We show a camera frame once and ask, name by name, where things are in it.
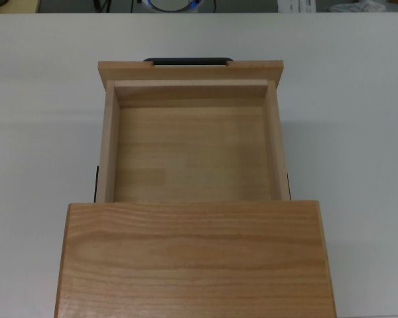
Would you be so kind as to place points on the grey crumpled plastic bag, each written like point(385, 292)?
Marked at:
point(358, 7)

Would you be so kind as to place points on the pale wooden desk top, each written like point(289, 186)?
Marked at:
point(11, 5)

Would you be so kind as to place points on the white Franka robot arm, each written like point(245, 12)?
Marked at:
point(170, 4)

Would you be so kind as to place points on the wooden drawer cabinet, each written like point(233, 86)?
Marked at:
point(195, 261)

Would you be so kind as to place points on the white printed paper sheet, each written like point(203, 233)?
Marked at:
point(296, 5)

